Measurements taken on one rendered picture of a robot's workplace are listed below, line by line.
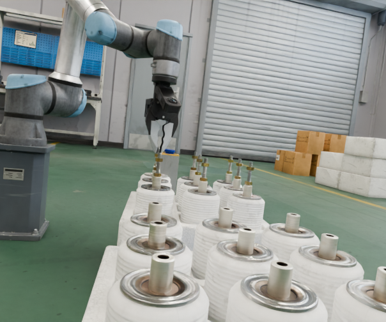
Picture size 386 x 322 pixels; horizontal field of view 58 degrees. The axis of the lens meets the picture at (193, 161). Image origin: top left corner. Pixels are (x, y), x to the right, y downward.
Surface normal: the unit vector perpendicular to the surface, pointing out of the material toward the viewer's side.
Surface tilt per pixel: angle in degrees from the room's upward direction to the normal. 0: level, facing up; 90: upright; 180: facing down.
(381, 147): 90
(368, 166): 90
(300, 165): 90
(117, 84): 90
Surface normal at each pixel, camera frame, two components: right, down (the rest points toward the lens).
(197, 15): 0.24, 0.11
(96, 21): -0.56, 0.00
